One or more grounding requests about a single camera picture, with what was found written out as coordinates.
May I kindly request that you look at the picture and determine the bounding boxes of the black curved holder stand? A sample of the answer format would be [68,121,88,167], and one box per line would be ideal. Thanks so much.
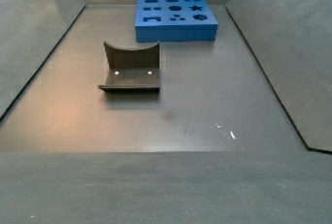
[99,43,161,91]

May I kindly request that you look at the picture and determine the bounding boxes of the blue shape sorter box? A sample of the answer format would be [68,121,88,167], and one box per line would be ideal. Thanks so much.
[135,0,218,43]

